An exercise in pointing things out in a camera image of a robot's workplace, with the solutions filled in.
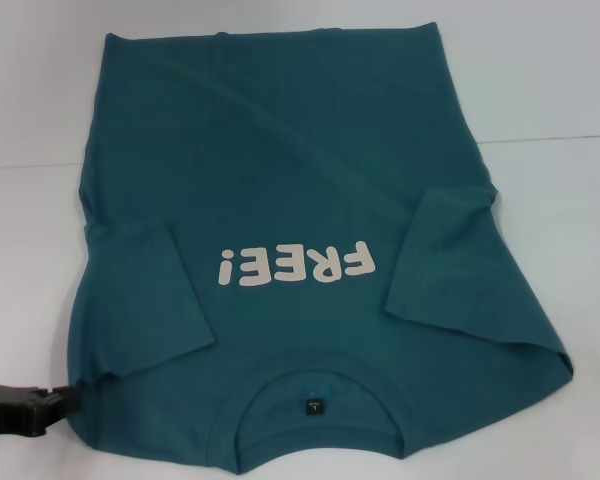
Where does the teal blue printed t-shirt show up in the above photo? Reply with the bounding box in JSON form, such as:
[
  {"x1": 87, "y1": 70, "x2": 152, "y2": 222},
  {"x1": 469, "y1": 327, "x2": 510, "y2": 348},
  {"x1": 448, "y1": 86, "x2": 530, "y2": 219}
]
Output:
[{"x1": 65, "y1": 20, "x2": 575, "y2": 461}]

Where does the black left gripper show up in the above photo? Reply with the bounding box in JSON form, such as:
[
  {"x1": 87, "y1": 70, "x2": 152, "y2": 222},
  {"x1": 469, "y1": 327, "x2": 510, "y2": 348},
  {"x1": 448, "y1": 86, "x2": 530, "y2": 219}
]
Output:
[{"x1": 0, "y1": 382, "x2": 82, "y2": 440}]

